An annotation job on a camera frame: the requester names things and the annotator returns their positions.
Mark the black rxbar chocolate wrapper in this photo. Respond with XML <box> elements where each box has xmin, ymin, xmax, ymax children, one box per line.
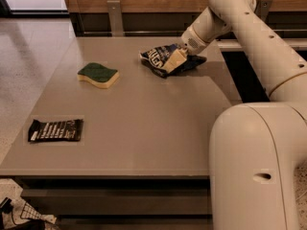
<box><xmin>28</xmin><ymin>119</ymin><xmax>83</xmax><ymax>143</ymax></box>

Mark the left metal bracket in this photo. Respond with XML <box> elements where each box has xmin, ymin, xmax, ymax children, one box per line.
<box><xmin>106</xmin><ymin>0</ymin><xmax>125</xmax><ymax>37</ymax></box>

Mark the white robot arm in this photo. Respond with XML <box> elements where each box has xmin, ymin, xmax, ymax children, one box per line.
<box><xmin>180</xmin><ymin>0</ymin><xmax>307</xmax><ymax>230</ymax></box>

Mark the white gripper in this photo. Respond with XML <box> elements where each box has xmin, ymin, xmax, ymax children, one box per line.
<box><xmin>162</xmin><ymin>26</ymin><xmax>209</xmax><ymax>74</ymax></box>

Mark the checkered cloth on floor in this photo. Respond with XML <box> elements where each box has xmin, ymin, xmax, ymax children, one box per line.
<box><xmin>0</xmin><ymin>197</ymin><xmax>60</xmax><ymax>230</ymax></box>

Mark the right metal bracket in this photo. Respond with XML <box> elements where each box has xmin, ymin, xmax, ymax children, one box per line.
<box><xmin>255</xmin><ymin>0</ymin><xmax>273</xmax><ymax>21</ymax></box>

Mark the green yellow sponge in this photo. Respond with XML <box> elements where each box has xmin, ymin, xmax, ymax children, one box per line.
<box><xmin>77</xmin><ymin>62</ymin><xmax>119</xmax><ymax>89</ymax></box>

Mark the metal bracket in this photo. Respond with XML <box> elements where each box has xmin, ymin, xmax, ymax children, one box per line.
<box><xmin>255</xmin><ymin>0</ymin><xmax>273</xmax><ymax>21</ymax></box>
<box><xmin>106</xmin><ymin>0</ymin><xmax>125</xmax><ymax>37</ymax></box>

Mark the blue chip bag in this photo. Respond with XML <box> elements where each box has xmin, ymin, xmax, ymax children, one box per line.
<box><xmin>139</xmin><ymin>43</ymin><xmax>206</xmax><ymax>78</ymax></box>

